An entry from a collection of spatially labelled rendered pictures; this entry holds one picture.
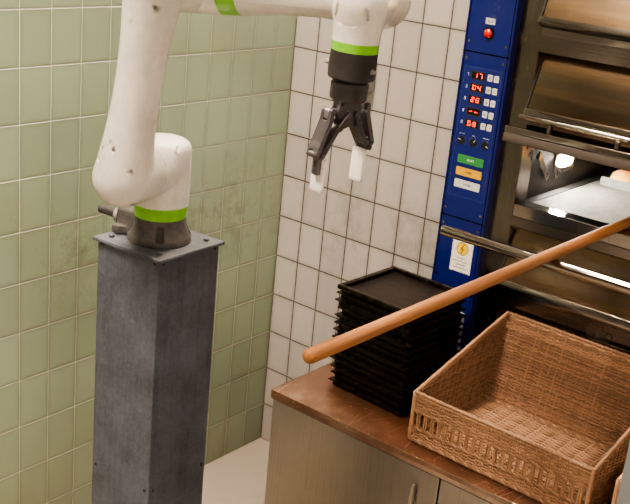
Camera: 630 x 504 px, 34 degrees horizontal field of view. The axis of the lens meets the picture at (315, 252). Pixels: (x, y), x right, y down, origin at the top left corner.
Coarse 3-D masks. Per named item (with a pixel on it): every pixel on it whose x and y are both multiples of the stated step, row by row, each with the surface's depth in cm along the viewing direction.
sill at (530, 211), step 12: (516, 204) 311; (528, 204) 311; (516, 216) 312; (528, 216) 309; (540, 216) 306; (552, 216) 304; (564, 216) 302; (576, 216) 304; (564, 228) 302; (576, 228) 300; (588, 228) 298; (600, 240) 296; (612, 240) 294; (624, 240) 291
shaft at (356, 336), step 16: (624, 224) 292; (576, 240) 272; (592, 240) 278; (544, 256) 258; (560, 256) 265; (496, 272) 243; (512, 272) 247; (464, 288) 232; (480, 288) 236; (416, 304) 220; (432, 304) 222; (448, 304) 227; (384, 320) 210; (400, 320) 213; (336, 336) 201; (352, 336) 202; (368, 336) 205; (304, 352) 194; (320, 352) 195; (336, 352) 199
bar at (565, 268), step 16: (464, 240) 280; (480, 240) 277; (512, 256) 272; (528, 256) 269; (560, 272) 265; (576, 272) 261; (592, 272) 259; (624, 288) 254; (624, 480) 239; (624, 496) 240
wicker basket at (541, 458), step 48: (480, 336) 307; (528, 336) 313; (576, 336) 303; (432, 384) 293; (480, 384) 316; (528, 384) 312; (624, 384) 294; (432, 432) 286; (480, 432) 298; (528, 432) 301; (576, 432) 302; (624, 432) 293; (528, 480) 268; (576, 480) 259
